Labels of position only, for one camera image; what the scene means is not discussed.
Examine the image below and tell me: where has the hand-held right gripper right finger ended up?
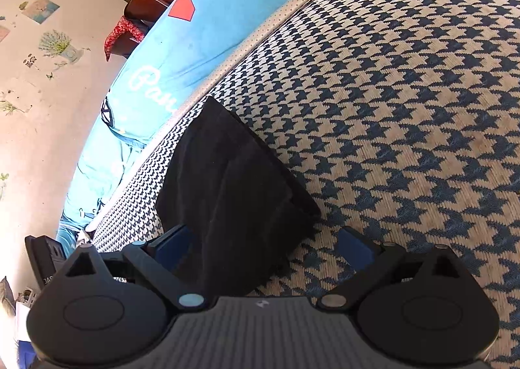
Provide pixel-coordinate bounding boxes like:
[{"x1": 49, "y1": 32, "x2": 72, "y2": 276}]
[{"x1": 319, "y1": 227, "x2": 476, "y2": 310}]

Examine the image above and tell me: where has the green sprig wall sticker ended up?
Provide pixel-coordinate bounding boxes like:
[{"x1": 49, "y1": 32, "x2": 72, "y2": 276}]
[{"x1": 0, "y1": 88, "x2": 30, "y2": 117}]

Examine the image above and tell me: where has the blue picture wall sticker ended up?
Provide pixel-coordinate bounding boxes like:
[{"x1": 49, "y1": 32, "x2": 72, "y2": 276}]
[{"x1": 19, "y1": 0, "x2": 61, "y2": 25}]

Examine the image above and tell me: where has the brown wooden chair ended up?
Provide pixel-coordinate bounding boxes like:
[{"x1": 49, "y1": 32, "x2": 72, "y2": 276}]
[
  {"x1": 124, "y1": 0, "x2": 176, "y2": 25},
  {"x1": 114, "y1": 31, "x2": 144, "y2": 58}
]

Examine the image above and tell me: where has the blue printed sofa cover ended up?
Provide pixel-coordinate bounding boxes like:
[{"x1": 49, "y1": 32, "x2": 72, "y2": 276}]
[{"x1": 55, "y1": 0, "x2": 366, "y2": 248}]

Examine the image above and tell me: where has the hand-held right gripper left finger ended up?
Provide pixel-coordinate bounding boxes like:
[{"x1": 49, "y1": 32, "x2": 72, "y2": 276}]
[{"x1": 53, "y1": 225, "x2": 210, "y2": 310}]

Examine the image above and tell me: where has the red floral cloth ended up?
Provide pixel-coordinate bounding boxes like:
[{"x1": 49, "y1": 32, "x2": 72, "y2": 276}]
[{"x1": 104, "y1": 16, "x2": 148, "y2": 62}]

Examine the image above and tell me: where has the blue white houndstooth sofa mat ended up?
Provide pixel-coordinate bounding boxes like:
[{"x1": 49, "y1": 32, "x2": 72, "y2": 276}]
[{"x1": 87, "y1": 0, "x2": 520, "y2": 369}]

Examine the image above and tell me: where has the lavender pot wall sticker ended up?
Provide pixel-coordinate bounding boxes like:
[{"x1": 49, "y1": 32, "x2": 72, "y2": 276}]
[{"x1": 38, "y1": 29, "x2": 91, "y2": 66}]

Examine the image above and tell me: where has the black garment with white stripes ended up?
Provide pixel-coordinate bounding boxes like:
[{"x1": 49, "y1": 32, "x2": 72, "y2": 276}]
[{"x1": 155, "y1": 96, "x2": 321, "y2": 297}]

